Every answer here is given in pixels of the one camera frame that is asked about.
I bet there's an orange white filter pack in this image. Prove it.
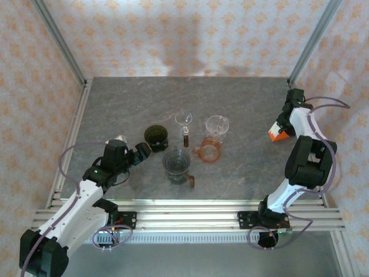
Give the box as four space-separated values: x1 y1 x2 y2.
268 121 291 144

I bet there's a dark green coffee dripper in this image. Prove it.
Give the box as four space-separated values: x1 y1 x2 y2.
144 124 170 153

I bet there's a clear plastic coffee dripper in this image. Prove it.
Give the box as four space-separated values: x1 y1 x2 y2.
205 115 231 139

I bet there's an orange transparent coffee dripper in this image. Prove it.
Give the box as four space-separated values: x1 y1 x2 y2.
192 137 222 164

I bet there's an orange patterned white curtain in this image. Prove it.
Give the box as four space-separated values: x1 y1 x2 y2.
0 0 369 277

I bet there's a clear glass dripper brown handle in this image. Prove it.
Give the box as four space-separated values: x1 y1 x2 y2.
174 111 193 148

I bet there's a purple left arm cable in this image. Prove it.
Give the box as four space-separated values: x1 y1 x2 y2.
19 140 110 274

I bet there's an aluminium frame post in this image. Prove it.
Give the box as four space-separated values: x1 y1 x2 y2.
288 0 342 84
31 0 88 85

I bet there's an aluminium base rail bed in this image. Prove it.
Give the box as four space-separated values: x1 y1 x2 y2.
31 198 347 232

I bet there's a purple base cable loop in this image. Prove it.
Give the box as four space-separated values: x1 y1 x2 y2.
247 219 314 250
92 226 134 251

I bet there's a white slotted cable duct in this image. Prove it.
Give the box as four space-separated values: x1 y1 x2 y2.
93 232 262 245

